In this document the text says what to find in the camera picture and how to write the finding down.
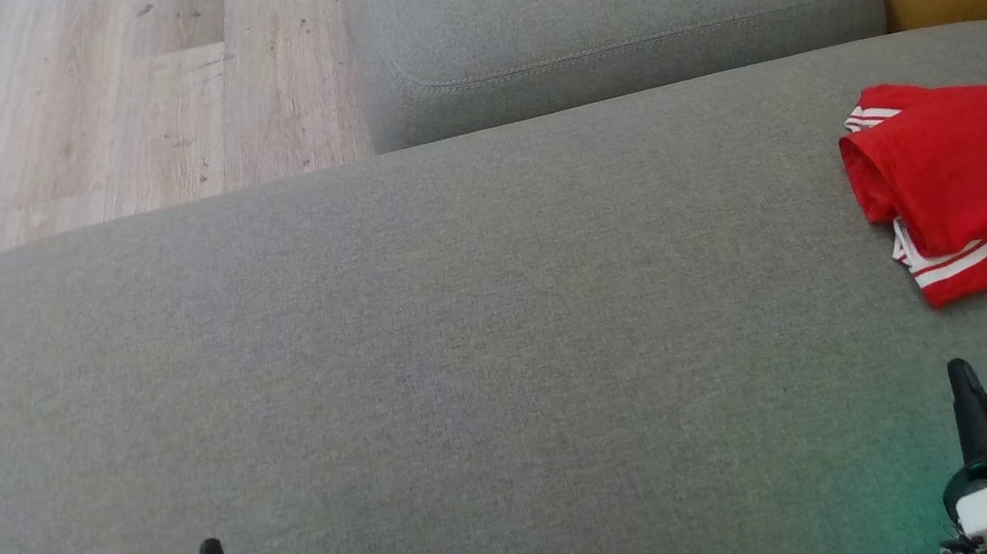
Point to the large grey sofa seat cushion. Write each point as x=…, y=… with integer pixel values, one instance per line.
x=470, y=372

